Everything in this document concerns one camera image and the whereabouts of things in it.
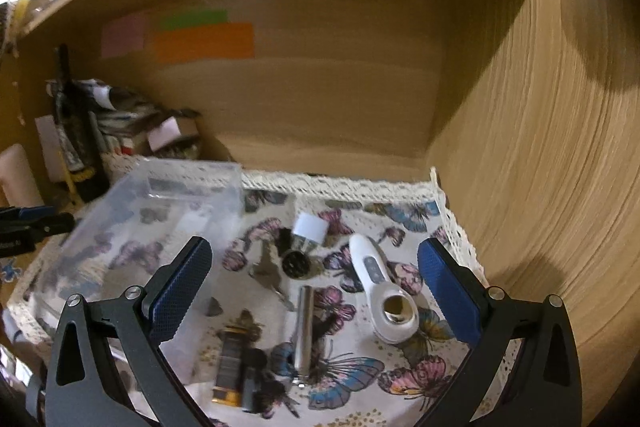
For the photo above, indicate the white paper note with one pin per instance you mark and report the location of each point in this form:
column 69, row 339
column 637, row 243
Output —
column 51, row 148

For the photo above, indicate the green sticky note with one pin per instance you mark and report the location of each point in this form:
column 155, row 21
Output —
column 193, row 17

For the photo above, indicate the black round cap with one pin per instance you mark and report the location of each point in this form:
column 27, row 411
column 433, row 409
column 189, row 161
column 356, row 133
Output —
column 295, row 265

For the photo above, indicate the butterfly print lace cloth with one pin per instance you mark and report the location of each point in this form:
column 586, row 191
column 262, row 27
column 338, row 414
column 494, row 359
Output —
column 363, row 381

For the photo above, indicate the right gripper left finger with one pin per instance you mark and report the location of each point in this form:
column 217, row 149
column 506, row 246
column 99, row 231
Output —
column 83, row 386

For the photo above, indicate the silver metal cylinder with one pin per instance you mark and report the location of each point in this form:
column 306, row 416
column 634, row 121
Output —
column 303, row 336

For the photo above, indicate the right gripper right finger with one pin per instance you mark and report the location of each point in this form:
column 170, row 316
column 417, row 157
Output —
column 544, row 387

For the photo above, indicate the white power plug adapter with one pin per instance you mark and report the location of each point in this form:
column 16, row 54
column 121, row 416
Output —
column 308, row 233

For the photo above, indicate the cream ceramic mug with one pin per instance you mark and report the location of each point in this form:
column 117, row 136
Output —
column 18, row 184

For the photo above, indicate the clear plastic storage box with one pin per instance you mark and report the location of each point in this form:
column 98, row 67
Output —
column 139, row 225

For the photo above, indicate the pink sticky note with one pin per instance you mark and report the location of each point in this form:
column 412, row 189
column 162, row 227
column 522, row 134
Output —
column 123, row 36

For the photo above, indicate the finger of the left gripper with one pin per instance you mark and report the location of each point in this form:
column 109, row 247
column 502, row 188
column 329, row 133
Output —
column 26, row 236
column 25, row 214

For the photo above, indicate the black gold lighter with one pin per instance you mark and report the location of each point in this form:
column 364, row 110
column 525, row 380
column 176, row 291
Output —
column 228, row 383

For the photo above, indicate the orange sticky note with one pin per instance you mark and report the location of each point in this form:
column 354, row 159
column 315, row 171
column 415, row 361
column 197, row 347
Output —
column 226, row 41

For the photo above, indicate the blue cartoon sticker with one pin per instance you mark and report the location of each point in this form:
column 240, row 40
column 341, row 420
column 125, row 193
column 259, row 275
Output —
column 9, row 271

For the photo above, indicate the white handheld massager device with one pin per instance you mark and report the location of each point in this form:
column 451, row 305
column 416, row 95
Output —
column 393, row 313

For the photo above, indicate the stack of papers and books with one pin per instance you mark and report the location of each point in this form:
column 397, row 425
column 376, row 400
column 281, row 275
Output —
column 126, row 123

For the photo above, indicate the dark wine bottle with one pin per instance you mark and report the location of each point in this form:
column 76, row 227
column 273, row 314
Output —
column 72, row 121

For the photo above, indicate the small black clip microphone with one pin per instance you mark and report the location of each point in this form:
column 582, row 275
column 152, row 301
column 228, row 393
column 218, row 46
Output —
column 254, row 364

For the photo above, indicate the metal keys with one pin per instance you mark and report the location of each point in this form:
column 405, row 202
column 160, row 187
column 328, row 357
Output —
column 266, row 273

